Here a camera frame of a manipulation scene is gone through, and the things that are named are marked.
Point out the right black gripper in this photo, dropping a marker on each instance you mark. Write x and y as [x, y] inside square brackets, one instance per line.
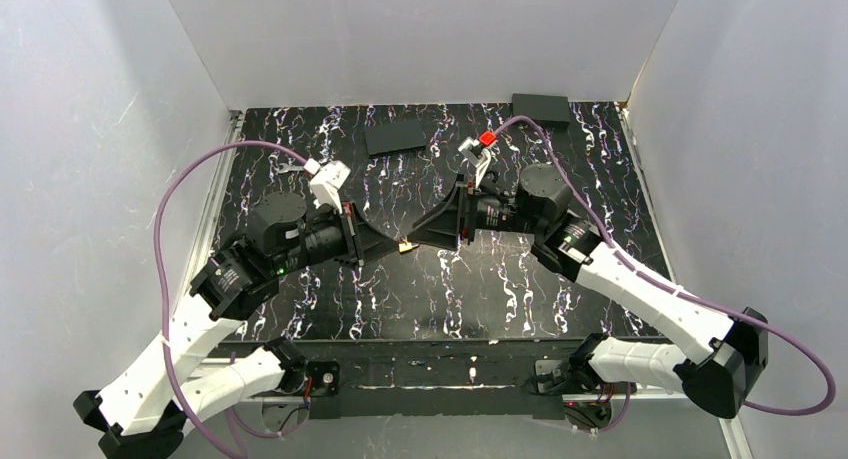
[465, 215]

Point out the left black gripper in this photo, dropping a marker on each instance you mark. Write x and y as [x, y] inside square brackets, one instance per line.
[355, 236]

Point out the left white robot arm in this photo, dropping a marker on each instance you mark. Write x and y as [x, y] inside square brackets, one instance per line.
[148, 410]

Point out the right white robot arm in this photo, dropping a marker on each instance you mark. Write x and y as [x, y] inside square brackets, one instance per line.
[710, 357]

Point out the black flat plate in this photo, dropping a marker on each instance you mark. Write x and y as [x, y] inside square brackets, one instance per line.
[394, 137]

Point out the silver open-end wrench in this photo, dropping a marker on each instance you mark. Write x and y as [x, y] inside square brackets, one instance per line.
[284, 169]

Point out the black rectangular box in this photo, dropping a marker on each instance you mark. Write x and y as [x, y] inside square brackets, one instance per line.
[548, 109]

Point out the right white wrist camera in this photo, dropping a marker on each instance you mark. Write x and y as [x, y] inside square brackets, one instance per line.
[478, 154]

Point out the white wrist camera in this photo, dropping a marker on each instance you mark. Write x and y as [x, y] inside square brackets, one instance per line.
[325, 182]
[478, 154]

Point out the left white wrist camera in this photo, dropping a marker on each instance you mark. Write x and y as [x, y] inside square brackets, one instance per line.
[325, 182]

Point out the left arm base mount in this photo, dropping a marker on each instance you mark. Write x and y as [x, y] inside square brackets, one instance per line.
[288, 408]

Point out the aluminium frame rail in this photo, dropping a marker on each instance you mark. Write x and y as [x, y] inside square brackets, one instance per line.
[187, 166]

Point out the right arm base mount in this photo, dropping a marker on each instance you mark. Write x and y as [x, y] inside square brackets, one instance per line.
[590, 406]

